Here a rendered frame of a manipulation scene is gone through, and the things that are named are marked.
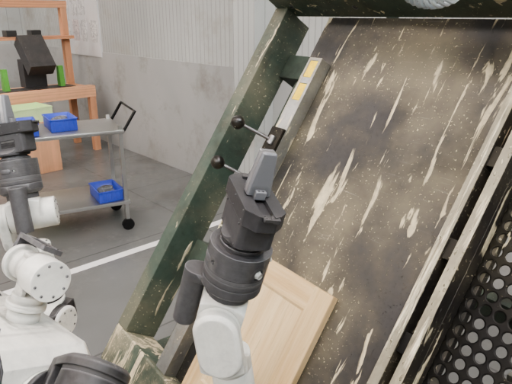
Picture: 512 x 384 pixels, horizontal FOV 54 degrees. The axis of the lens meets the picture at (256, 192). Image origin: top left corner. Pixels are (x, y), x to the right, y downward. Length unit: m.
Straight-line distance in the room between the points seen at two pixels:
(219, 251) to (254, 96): 0.98
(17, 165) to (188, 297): 0.55
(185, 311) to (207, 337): 0.06
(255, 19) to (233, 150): 3.08
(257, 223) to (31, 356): 0.39
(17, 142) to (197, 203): 0.60
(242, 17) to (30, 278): 4.05
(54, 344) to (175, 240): 0.79
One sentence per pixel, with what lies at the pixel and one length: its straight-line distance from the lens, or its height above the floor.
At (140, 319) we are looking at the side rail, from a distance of 1.62.
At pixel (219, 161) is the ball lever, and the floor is 1.44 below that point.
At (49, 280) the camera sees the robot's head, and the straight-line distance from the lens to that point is 0.85.
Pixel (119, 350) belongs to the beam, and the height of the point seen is 0.86.
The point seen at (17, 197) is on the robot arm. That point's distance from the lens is 1.13.
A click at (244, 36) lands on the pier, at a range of 4.68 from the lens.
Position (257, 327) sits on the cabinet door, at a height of 1.10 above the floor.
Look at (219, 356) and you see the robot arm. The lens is 0.74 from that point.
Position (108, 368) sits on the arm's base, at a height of 1.37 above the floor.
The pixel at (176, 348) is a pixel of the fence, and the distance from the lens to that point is 1.42.
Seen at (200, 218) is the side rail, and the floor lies 1.21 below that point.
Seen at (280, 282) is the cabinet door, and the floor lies 1.20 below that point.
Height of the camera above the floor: 1.81
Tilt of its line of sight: 19 degrees down
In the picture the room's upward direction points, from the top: straight up
